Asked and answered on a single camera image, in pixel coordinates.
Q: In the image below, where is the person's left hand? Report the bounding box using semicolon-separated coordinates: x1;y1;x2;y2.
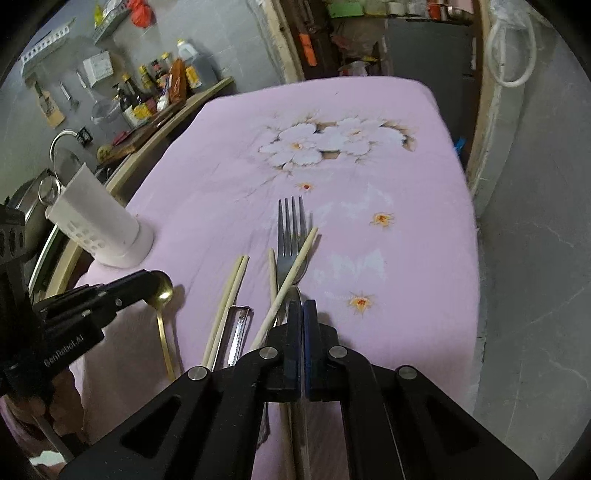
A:
46;364;88;444

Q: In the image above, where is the silver metal fork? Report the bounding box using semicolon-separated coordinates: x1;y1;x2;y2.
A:
276;196;311;480

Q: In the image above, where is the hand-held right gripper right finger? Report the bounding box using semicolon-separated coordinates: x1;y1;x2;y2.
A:
303;300;539;480

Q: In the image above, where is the wooden counter shelf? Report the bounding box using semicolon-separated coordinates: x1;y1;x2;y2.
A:
105;77;235;197

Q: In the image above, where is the large dark soy sauce bottle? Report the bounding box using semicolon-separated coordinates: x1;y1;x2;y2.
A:
115;74;149;129

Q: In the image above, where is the pink floral tablecloth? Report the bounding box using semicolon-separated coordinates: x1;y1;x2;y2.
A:
69;76;482;480

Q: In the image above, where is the white perforated utensil holder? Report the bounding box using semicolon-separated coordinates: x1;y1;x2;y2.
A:
45;164;155;269

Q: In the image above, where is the gold metal spoon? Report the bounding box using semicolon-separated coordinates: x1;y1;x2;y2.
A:
145;271;182;382

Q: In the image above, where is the white wall box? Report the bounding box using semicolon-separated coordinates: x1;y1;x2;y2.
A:
82;52;114;89

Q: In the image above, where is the metal wall shelf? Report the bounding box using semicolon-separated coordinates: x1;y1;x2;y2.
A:
92;0;134;45

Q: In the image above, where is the wooden knife holder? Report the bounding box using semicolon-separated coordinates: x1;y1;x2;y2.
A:
34;78;66;128

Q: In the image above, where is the glass pot lid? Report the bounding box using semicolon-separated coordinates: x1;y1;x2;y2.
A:
50;129;89;186

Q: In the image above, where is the red plastic bag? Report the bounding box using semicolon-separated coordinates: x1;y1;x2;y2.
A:
127;0;151;27

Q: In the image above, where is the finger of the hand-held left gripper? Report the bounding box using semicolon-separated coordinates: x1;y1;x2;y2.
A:
69;270;172;311
32;293;124;334

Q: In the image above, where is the metal pot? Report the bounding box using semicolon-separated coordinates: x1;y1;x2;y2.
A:
8;170;63;289

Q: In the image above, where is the brown seasoning packet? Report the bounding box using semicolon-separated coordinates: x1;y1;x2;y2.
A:
168;58;188;105

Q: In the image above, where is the hanging metal utensil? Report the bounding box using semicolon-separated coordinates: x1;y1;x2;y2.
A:
59;82;80;110

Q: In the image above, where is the white looped hose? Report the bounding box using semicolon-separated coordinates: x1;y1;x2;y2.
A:
482;4;539;89

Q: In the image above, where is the large oil bottle white cap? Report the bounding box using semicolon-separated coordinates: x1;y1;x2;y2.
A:
177;39;219;91

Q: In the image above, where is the white wall rack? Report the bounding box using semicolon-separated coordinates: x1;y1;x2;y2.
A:
21;18;77;78

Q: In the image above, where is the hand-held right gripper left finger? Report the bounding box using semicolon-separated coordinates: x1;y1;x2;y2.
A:
58;300;304;480

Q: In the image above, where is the dark grey cabinet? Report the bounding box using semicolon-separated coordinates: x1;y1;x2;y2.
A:
385;17;477;89

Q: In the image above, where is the metal wire-handled peeler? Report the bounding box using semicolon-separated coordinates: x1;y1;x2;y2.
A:
225;305;254;368

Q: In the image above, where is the wooden cutting board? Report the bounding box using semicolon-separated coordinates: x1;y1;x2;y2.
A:
98;106;186;163

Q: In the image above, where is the wooden chopstick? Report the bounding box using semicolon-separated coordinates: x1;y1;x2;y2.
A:
249;226;320;352
269;249;281;319
209;255;250;371
202;257;245;369

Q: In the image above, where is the orange-handled tool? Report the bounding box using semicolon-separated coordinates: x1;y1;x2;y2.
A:
300;31;317;66

